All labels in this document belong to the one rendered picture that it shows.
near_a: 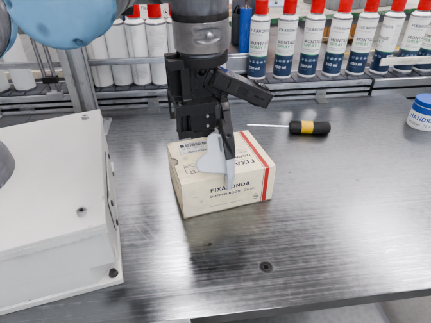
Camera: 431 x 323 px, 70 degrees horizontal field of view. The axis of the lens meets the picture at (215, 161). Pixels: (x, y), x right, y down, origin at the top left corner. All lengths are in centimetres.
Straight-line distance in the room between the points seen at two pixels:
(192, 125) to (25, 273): 28
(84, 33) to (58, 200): 22
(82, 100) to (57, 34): 50
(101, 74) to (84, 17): 62
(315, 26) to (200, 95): 53
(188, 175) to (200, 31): 21
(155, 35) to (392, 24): 63
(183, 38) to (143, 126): 41
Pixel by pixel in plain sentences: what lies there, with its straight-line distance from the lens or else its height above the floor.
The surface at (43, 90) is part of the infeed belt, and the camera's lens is 96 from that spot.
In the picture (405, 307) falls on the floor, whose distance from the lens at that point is 158.
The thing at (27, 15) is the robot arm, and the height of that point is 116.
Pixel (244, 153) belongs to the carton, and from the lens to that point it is 54.
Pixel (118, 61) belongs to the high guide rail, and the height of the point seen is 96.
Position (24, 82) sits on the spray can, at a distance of 97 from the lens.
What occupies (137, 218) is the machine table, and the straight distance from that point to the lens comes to 54.
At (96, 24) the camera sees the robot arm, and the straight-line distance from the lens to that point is 28.
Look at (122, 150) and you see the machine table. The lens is 71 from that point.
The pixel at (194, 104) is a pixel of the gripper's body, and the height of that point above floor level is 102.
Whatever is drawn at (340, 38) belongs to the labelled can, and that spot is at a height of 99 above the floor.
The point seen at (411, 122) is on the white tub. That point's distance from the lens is 91.
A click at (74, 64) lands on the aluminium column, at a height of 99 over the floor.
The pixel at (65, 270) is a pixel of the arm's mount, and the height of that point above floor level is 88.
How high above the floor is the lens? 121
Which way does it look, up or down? 36 degrees down
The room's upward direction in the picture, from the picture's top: straight up
